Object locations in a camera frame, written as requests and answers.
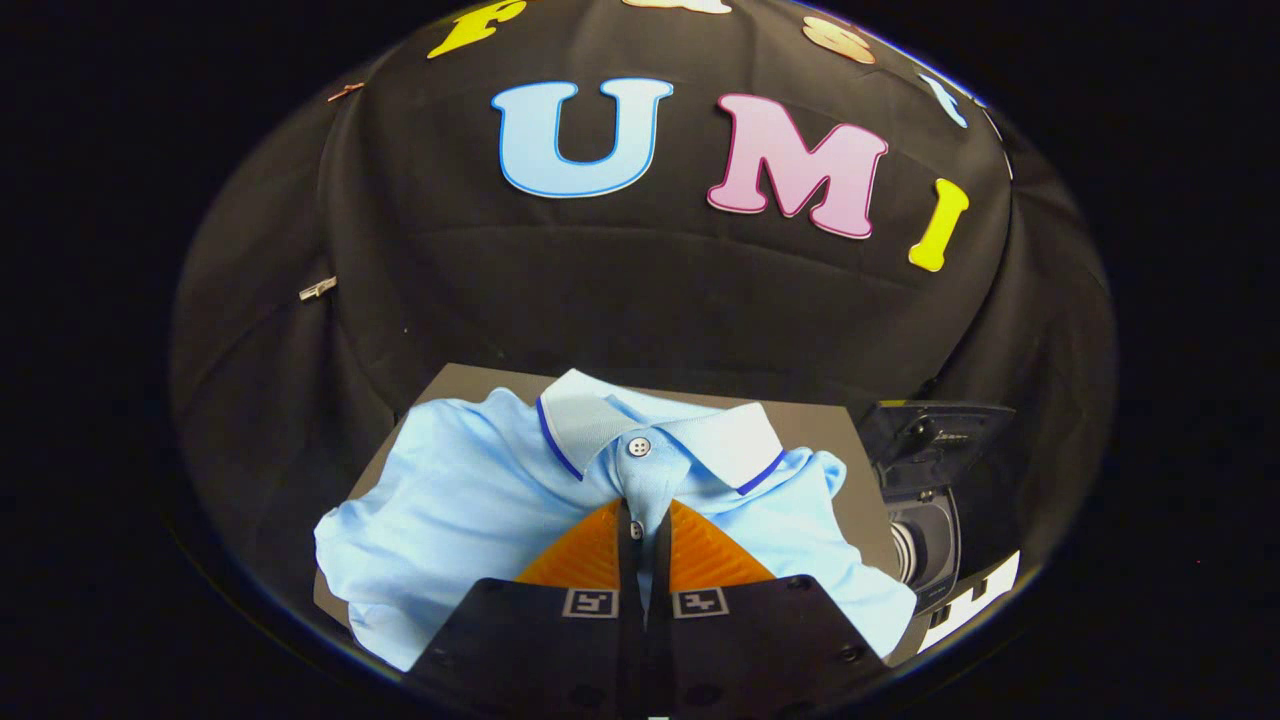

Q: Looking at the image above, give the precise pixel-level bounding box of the black backdrop cloth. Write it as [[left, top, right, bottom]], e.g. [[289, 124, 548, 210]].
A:
[[170, 0, 1116, 641]]

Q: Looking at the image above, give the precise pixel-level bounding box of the transparent washing machine lid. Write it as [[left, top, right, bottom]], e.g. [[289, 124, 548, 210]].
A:
[[860, 400, 1016, 493]]

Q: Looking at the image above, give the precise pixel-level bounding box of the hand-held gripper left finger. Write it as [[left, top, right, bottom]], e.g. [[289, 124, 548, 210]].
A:
[[400, 498, 647, 720]]

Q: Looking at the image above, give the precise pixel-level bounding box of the light blue polo shirt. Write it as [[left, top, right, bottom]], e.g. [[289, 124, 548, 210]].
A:
[[315, 368, 918, 671]]

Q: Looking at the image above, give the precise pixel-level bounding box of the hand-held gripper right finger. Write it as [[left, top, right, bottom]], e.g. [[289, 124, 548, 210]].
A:
[[650, 498, 893, 720]]

